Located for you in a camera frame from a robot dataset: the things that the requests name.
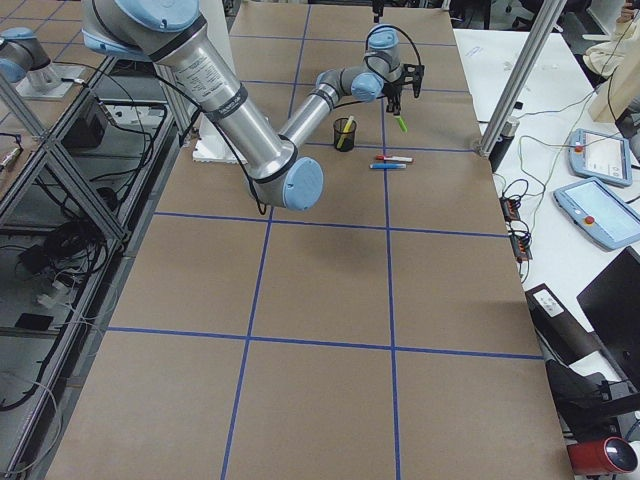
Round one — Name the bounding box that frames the red marker pen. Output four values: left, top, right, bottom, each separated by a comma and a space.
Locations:
375, 155, 414, 164

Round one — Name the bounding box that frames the far blue teach pendant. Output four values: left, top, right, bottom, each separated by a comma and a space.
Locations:
567, 128, 633, 188

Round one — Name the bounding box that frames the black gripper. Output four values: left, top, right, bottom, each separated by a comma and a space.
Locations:
372, 0, 425, 116

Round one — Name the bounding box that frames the black mesh pen cup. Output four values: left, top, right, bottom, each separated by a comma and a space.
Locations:
333, 116, 357, 152

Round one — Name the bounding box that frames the near blue teach pendant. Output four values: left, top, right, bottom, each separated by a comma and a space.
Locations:
553, 177, 639, 251

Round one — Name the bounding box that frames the blue teach pendant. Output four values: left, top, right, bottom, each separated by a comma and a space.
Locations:
553, 177, 639, 251
567, 128, 633, 188

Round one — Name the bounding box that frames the yellow highlighter pen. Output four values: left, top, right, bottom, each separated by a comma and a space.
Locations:
337, 115, 354, 150

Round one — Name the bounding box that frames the blue marker pen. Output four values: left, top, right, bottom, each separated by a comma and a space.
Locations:
369, 162, 407, 170

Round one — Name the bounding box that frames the black laptop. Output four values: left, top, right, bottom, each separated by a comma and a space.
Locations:
577, 247, 639, 384

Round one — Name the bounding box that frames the red cylinder bottle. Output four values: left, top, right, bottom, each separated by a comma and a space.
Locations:
567, 437, 639, 476

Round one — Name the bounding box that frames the white side table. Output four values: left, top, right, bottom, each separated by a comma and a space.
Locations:
454, 30, 616, 331

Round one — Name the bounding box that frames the green highlighter pen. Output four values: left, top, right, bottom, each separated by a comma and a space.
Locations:
394, 115, 408, 133

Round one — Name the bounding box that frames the aluminium frame rack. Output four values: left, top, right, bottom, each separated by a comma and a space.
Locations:
1, 59, 195, 479

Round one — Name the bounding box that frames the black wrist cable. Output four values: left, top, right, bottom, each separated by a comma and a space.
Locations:
339, 23, 426, 109

